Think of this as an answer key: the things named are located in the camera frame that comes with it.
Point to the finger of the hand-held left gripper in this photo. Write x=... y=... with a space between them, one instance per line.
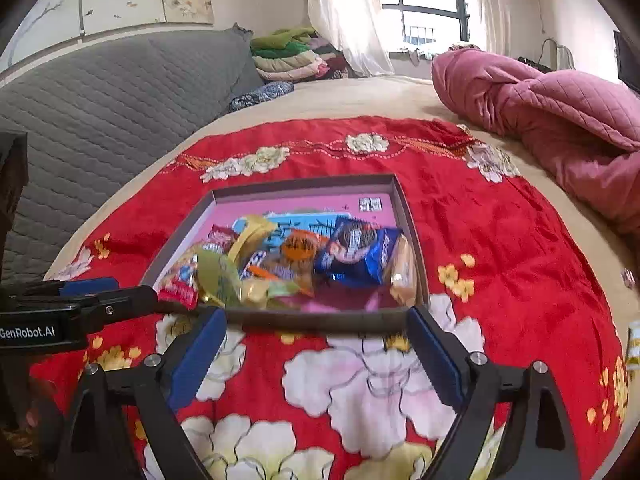
x=90 y=286
x=122 y=307

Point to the pink quilt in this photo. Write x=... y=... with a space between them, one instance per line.
x=550 y=110

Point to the gold long snack packet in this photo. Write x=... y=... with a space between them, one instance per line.
x=252 y=235

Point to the beige bed sheet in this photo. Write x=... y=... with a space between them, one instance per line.
x=375 y=95

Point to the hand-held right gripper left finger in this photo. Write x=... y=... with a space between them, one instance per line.
x=195 y=355

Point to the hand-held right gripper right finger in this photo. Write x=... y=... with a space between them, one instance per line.
x=440 y=360

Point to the grey quilted headboard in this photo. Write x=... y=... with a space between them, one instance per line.
x=100 y=135

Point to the light green snack packet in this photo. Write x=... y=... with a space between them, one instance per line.
x=220 y=275

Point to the black television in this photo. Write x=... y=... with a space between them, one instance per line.
x=629 y=62

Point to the beige snack packet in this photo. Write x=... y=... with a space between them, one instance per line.
x=404 y=270

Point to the clear packet with blue print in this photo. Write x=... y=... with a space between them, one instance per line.
x=257 y=262

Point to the red white cartoon packet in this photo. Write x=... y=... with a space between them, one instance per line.
x=180 y=285

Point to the blue cookie packet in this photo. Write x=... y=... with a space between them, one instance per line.
x=357 y=252

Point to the dark floral cloth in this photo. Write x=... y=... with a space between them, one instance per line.
x=260 y=96

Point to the small yellow white packet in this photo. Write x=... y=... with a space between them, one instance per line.
x=634 y=350

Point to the white sheer curtain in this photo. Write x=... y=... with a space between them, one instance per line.
x=345 y=10
x=492 y=5

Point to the orange-edged clear snack packet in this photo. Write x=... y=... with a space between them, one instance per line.
x=297 y=250

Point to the red floral blanket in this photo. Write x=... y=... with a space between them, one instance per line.
x=500 y=240

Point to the grey shallow cardboard tray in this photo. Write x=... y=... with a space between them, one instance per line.
x=300 y=191

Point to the stack of folded blankets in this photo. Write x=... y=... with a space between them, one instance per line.
x=290 y=55

